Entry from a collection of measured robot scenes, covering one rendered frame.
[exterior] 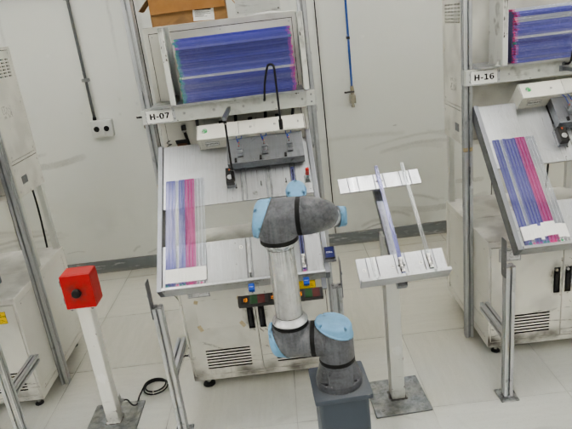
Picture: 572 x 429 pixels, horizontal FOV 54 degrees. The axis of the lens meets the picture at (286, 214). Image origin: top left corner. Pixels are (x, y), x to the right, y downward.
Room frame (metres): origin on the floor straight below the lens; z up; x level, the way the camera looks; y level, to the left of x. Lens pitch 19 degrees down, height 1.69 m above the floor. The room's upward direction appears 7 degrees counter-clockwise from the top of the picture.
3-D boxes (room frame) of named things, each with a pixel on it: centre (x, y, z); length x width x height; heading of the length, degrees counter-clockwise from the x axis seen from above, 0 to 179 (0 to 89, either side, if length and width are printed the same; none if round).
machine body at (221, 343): (2.66, 0.19, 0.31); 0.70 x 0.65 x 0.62; 89
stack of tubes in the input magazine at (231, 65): (2.54, 0.14, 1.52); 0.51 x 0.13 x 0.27; 89
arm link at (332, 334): (1.55, -0.10, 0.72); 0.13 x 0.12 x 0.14; 80
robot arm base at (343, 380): (1.55, -0.11, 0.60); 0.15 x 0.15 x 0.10
